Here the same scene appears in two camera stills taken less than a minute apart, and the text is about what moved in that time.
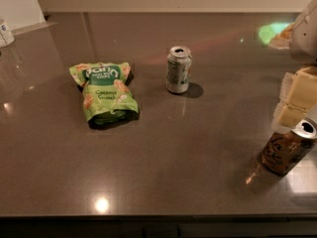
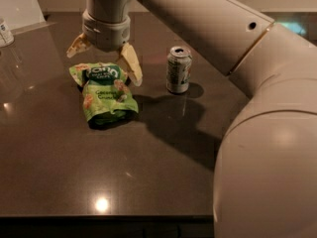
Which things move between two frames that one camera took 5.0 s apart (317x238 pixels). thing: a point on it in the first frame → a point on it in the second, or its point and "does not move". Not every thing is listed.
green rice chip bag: [109, 100] does not move
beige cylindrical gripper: [305, 37] → [106, 34]
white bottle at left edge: [6, 37] does not move
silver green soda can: [178, 69] does not move
